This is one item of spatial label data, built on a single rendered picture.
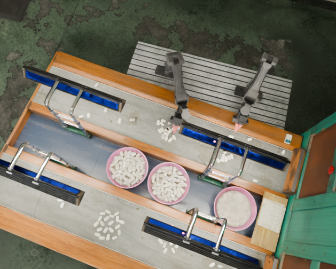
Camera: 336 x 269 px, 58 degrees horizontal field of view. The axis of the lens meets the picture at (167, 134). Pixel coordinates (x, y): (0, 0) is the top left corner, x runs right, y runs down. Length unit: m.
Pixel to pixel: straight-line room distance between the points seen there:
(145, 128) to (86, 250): 0.83
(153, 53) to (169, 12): 1.14
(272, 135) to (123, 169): 1.01
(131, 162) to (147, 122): 0.29
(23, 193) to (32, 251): 0.86
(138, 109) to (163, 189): 0.57
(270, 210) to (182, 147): 0.67
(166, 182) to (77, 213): 0.58
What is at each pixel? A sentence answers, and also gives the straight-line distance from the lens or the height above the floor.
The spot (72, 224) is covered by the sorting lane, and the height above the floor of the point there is 0.74.
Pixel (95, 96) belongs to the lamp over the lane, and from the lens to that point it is 1.78.
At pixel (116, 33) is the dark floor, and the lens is 3.32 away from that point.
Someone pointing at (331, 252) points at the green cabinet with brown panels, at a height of 1.36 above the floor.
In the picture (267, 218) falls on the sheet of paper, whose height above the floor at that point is 0.78.
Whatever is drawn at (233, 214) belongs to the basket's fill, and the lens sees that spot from 2.00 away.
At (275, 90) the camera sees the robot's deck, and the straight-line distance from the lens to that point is 2.40.
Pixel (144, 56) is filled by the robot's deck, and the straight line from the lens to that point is 2.38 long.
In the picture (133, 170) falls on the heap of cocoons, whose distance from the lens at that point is 1.98.
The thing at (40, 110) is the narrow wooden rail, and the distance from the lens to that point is 2.21.
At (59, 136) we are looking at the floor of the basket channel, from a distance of 2.21.
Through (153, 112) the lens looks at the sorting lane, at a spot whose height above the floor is 0.74.
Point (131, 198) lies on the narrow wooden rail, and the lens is 1.93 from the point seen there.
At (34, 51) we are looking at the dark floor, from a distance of 3.41.
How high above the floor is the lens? 2.68
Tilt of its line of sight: 73 degrees down
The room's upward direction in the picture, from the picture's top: 5 degrees clockwise
